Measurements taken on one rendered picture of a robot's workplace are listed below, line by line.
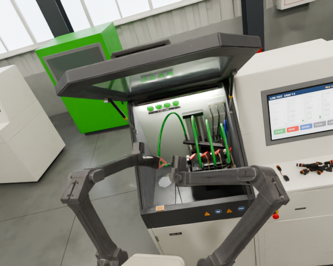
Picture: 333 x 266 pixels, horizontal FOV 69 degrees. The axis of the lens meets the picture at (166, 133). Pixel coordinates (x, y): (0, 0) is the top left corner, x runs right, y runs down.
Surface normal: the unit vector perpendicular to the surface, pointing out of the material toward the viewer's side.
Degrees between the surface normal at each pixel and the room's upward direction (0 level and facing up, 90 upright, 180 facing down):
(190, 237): 90
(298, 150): 76
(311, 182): 0
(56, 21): 90
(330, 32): 90
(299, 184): 0
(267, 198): 51
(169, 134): 90
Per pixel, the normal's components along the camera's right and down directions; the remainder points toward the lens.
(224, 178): -0.83, -0.11
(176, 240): -0.02, 0.58
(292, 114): -0.08, 0.37
